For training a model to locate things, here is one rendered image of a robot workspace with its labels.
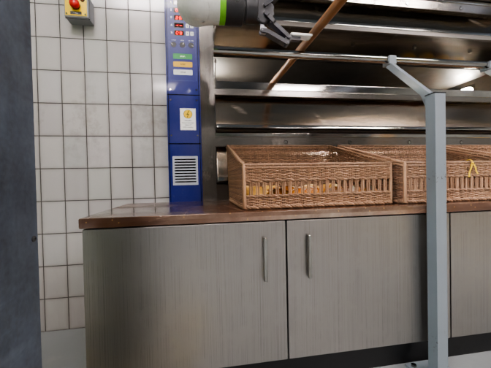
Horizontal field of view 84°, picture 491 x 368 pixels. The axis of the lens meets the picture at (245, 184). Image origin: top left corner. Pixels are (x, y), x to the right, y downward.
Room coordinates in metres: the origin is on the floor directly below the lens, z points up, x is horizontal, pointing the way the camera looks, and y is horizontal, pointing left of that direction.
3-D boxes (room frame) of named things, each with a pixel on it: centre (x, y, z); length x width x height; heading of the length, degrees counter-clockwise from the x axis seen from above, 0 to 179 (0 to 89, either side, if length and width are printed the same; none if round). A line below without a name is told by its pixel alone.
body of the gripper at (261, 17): (0.85, -0.05, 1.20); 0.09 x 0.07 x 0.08; 100
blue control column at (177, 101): (2.27, 0.44, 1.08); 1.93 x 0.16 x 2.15; 9
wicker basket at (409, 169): (1.26, -0.80, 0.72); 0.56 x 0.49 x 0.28; 101
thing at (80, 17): (1.24, 0.73, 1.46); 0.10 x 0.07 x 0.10; 99
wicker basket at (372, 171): (1.17, -0.22, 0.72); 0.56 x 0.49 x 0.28; 100
